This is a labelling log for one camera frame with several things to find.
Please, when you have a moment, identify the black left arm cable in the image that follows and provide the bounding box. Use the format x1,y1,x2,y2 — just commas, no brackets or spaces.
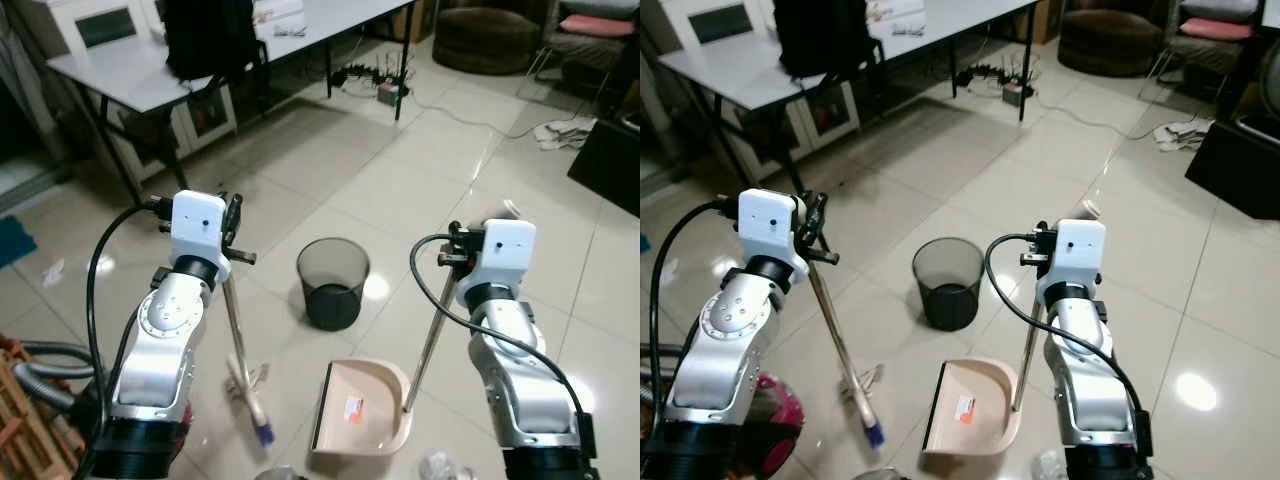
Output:
646,199,742,411
75,200,176,480

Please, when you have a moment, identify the metal-framed chair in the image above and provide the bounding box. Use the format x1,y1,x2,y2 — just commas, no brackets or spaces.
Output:
1140,0,1263,106
525,0,641,99

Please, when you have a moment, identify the black box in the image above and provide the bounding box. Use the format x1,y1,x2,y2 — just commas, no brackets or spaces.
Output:
567,117,641,217
1184,117,1280,222

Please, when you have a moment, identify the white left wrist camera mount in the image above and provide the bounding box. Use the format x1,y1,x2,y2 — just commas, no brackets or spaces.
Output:
737,187,807,287
169,189,234,287

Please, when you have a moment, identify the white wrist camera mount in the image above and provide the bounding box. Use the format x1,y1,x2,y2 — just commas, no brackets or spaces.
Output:
737,187,807,287
1034,219,1109,307
169,189,234,287
477,219,537,303

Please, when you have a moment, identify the blue mat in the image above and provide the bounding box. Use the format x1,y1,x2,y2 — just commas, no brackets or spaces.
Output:
0,214,38,270

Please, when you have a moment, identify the brown round pouf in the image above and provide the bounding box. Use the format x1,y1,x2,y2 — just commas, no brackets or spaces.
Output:
1057,7,1167,78
432,7,545,77

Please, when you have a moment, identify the white crumpled cloth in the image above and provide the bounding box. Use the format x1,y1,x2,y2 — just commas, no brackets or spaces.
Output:
533,117,598,152
1153,119,1217,153

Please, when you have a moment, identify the pink seat cushion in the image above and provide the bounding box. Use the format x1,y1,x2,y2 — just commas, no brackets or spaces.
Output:
1178,16,1255,42
558,13,638,39

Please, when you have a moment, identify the white table with black legs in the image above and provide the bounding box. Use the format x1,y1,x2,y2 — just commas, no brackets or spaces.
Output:
45,0,443,206
657,0,1043,191

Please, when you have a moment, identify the power strip with cables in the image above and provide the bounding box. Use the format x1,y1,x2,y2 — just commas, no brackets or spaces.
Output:
953,60,1037,107
335,62,413,108

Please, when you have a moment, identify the magenta vacuum cleaner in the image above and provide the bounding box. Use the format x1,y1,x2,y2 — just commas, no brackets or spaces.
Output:
640,344,804,480

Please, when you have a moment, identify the black backpack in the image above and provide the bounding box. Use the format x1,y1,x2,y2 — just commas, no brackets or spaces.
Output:
162,0,267,82
774,0,882,81

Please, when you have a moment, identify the clear crumpled plastic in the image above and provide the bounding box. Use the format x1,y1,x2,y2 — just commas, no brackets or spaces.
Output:
415,449,479,480
1033,449,1073,480

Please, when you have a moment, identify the dark round waste bin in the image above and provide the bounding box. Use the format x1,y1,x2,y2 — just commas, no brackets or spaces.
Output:
296,237,372,332
911,236,987,332

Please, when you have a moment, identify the grey striped curtain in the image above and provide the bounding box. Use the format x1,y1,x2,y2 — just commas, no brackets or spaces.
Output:
640,0,669,136
0,0,63,161

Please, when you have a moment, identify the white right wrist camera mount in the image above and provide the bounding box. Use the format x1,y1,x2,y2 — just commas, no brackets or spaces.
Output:
477,219,537,303
1034,219,1109,307

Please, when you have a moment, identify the long-handled broom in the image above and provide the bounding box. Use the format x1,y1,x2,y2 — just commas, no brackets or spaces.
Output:
806,262,887,449
222,264,277,448

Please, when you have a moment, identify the beige long-handled dustpan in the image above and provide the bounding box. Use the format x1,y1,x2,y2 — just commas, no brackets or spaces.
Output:
921,199,1102,457
310,199,522,457

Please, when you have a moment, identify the white printed carton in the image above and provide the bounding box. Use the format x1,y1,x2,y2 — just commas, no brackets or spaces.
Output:
250,0,307,41
865,0,926,39

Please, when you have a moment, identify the wooden rack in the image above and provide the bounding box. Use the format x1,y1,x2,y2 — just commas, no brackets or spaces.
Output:
0,338,76,480

